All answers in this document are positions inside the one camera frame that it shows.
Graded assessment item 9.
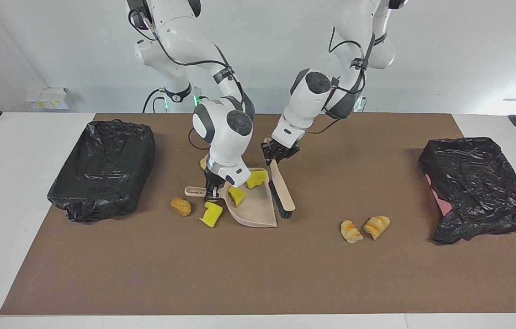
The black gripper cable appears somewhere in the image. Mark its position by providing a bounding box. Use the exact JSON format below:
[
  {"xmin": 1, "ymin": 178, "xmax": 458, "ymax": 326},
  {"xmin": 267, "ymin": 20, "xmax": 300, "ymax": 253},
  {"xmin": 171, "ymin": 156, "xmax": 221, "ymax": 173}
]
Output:
[
  {"xmin": 127, "ymin": 8, "xmax": 245, "ymax": 151},
  {"xmin": 306, "ymin": 27, "xmax": 369, "ymax": 135}
]

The beige plastic dustpan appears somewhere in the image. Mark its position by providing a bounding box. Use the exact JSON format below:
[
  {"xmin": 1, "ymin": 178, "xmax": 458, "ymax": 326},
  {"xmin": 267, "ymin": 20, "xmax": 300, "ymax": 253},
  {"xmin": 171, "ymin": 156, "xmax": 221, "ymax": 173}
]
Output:
[{"xmin": 184, "ymin": 167, "xmax": 278, "ymax": 228}]

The pink plastic bin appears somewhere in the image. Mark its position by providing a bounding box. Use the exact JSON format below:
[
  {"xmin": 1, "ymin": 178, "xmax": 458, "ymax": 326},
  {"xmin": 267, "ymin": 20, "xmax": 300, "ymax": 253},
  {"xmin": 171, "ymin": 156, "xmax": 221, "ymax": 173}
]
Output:
[{"xmin": 431, "ymin": 180, "xmax": 451, "ymax": 216}]

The white wall power box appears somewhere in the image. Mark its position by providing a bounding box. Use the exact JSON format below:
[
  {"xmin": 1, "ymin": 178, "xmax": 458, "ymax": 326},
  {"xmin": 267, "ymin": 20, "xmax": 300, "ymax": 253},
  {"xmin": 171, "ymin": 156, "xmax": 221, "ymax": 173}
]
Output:
[{"xmin": 26, "ymin": 87, "xmax": 74, "ymax": 110}]

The right black bag bin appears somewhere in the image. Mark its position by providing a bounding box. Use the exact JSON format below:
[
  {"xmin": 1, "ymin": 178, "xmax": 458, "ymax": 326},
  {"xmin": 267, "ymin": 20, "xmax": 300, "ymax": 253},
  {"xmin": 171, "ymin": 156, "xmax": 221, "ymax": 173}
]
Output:
[{"xmin": 47, "ymin": 119, "xmax": 156, "ymax": 223}]

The brown scaly toy bread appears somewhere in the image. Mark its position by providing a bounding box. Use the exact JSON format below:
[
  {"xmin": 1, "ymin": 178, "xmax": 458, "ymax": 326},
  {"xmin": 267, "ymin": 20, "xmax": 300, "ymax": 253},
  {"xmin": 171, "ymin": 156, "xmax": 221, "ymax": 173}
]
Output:
[{"xmin": 170, "ymin": 196, "xmax": 192, "ymax": 217}]

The black base power cable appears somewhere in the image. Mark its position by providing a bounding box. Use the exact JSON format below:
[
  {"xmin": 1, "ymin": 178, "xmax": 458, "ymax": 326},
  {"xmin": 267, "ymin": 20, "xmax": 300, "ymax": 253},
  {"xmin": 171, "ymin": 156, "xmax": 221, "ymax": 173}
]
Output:
[{"xmin": 142, "ymin": 88, "xmax": 168, "ymax": 114}]

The brown table mat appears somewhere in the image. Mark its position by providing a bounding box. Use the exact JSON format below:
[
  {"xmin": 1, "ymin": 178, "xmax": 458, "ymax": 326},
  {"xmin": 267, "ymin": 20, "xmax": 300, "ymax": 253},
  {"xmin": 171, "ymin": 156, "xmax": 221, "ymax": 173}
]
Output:
[{"xmin": 0, "ymin": 113, "xmax": 516, "ymax": 316}]

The black trash bag with pink bin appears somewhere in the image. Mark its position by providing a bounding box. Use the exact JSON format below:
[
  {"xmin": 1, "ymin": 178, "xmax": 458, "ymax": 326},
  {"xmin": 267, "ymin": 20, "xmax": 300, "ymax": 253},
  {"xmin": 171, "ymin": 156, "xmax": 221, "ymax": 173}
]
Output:
[{"xmin": 418, "ymin": 137, "xmax": 516, "ymax": 245}]

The yellow sponge piece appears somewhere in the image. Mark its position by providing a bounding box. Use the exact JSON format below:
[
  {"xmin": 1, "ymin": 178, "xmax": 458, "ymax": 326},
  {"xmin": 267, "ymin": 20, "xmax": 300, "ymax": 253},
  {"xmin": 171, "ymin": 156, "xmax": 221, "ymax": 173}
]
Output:
[
  {"xmin": 199, "ymin": 202, "xmax": 223, "ymax": 228},
  {"xmin": 246, "ymin": 171, "xmax": 268, "ymax": 190},
  {"xmin": 228, "ymin": 185, "xmax": 246, "ymax": 207}
]

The striped orange bread roll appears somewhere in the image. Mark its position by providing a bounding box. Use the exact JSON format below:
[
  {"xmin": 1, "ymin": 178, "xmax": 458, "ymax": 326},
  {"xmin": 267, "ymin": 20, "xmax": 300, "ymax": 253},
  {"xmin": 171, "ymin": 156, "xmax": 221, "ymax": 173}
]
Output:
[
  {"xmin": 340, "ymin": 220, "xmax": 364, "ymax": 244},
  {"xmin": 363, "ymin": 216, "xmax": 391, "ymax": 241}
]

